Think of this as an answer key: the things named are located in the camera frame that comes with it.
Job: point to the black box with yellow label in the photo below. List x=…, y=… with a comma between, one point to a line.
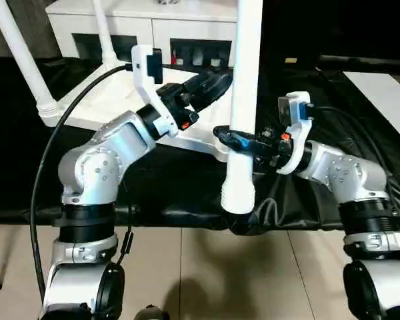
x=336, y=26

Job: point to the grey curtain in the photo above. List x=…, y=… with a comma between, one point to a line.
x=6, y=30

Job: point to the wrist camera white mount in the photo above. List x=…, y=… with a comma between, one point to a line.
x=296, y=126
x=146, y=76

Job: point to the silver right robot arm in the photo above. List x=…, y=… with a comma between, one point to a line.
x=350, y=173

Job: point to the white plastic table leg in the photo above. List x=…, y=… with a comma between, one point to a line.
x=245, y=66
x=16, y=60
x=105, y=36

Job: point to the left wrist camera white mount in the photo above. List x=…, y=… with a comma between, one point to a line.
x=146, y=76

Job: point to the white side table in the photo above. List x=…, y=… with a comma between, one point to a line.
x=383, y=100

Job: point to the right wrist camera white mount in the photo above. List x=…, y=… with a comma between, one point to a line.
x=296, y=126

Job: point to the black mat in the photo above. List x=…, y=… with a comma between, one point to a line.
x=186, y=193

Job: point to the white plastic table top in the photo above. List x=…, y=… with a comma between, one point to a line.
x=96, y=96

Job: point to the white cabinet with glass doors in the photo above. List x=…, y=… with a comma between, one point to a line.
x=186, y=26

